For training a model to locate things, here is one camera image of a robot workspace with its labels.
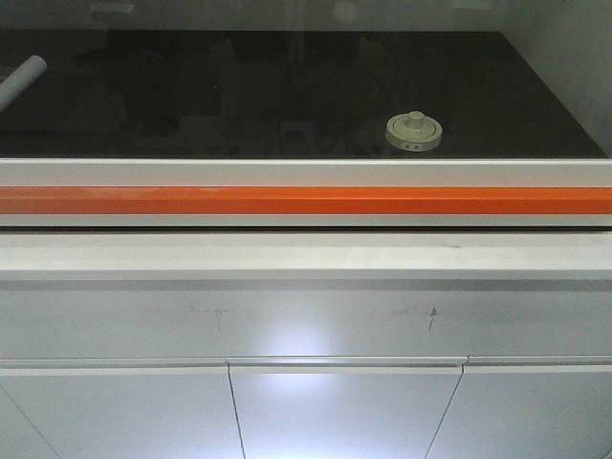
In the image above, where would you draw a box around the glass jar with cream lid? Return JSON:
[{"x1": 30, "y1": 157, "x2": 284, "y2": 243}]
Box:
[{"x1": 384, "y1": 111, "x2": 444, "y2": 157}]

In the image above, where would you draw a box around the white orange fume hood sash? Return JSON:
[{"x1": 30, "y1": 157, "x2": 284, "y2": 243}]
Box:
[{"x1": 1, "y1": 1, "x2": 611, "y2": 229}]

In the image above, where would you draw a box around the white fume hood base cabinet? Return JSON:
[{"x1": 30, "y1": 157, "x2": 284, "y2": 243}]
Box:
[{"x1": 1, "y1": 231, "x2": 611, "y2": 458}]

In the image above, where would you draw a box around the white paper roll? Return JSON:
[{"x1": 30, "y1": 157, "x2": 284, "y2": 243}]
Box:
[{"x1": 0, "y1": 55, "x2": 48, "y2": 112}]

